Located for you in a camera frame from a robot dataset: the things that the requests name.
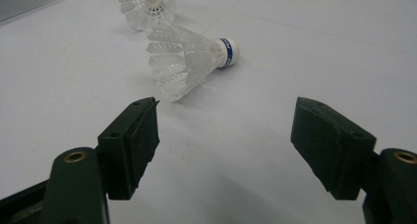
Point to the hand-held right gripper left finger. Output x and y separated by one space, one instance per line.
131 145

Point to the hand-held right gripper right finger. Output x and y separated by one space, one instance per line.
331 145

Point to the white shuttlecock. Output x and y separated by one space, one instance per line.
144 11
183 60

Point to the white paper sheet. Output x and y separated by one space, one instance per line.
262 102

